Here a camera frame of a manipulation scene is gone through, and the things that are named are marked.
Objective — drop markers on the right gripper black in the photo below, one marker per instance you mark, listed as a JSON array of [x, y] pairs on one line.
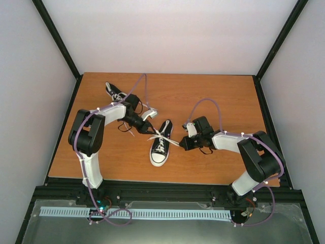
[[188, 146]]

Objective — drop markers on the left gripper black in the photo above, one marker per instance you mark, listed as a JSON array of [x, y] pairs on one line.
[[142, 128]]

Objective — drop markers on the sneaker white shoelace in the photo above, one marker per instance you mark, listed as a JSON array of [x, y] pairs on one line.
[[129, 127], [162, 139]]

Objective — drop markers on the black white sneaker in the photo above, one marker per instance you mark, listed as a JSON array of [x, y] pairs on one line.
[[158, 160], [115, 93]]

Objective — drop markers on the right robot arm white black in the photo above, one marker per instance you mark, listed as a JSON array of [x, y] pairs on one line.
[[262, 159]]

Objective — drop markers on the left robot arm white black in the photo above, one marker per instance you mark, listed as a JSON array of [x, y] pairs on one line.
[[87, 133]]

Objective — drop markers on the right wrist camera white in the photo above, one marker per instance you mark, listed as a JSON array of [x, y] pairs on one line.
[[190, 129]]

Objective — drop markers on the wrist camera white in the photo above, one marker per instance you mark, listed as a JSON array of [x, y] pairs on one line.
[[151, 113], [190, 129]]

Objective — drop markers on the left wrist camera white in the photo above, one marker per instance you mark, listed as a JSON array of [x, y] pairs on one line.
[[151, 113]]

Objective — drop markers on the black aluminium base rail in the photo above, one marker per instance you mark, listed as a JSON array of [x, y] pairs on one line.
[[125, 192]]

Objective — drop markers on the light blue slotted cable duct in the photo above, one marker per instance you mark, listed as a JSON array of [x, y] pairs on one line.
[[137, 214]]

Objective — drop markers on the left black frame post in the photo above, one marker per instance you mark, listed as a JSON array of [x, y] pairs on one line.
[[46, 18]]

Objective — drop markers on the black frame post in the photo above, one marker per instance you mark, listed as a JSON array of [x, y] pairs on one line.
[[288, 25], [46, 18]]

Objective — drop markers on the right black frame post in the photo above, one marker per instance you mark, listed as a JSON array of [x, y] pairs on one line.
[[288, 25]]

